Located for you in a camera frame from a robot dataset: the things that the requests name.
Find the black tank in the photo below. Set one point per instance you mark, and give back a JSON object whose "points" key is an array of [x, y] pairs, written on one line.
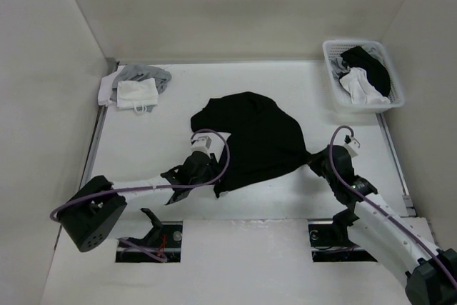
{"points": [[264, 141], [376, 72]]}

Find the white tank top under stack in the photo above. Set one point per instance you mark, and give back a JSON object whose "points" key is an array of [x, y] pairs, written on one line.
{"points": [[106, 91]]}

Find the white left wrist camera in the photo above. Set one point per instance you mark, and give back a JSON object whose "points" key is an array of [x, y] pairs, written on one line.
{"points": [[201, 143]]}

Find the folded grey tank top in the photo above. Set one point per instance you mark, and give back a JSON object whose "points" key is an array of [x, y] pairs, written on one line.
{"points": [[140, 72]]}

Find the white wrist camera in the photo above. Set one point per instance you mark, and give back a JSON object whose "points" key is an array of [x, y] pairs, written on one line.
{"points": [[352, 145], [201, 143]]}

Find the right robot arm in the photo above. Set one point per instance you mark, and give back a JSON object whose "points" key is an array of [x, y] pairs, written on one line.
{"points": [[425, 271]]}

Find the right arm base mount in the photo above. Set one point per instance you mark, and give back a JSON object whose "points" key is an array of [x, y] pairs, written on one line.
{"points": [[330, 243]]}

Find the left metal table rail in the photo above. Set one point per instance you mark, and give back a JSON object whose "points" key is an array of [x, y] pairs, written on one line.
{"points": [[93, 147]]}

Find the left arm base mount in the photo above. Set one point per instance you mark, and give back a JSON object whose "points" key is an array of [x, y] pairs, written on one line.
{"points": [[160, 244]]}

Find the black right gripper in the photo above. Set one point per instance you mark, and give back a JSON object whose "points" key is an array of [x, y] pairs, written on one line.
{"points": [[314, 159]]}

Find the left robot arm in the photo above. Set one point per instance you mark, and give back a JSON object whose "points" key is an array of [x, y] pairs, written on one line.
{"points": [[92, 213]]}

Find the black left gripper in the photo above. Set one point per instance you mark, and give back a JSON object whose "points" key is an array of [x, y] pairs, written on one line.
{"points": [[213, 168]]}

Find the grey tank top in basket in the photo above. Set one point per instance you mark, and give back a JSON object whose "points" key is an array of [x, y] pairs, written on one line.
{"points": [[339, 67]]}

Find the black tank top in basket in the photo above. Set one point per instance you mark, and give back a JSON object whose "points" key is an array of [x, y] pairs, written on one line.
{"points": [[376, 72]]}

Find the folded white tank top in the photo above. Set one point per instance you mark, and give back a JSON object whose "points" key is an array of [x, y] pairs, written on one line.
{"points": [[137, 95]]}

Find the white tank top in basket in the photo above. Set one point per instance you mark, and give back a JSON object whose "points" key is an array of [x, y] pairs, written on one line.
{"points": [[356, 83]]}

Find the white plastic laundry basket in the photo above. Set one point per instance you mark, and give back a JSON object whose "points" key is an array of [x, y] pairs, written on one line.
{"points": [[340, 97]]}

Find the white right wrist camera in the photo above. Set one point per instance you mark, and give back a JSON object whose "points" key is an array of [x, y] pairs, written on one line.
{"points": [[352, 145]]}

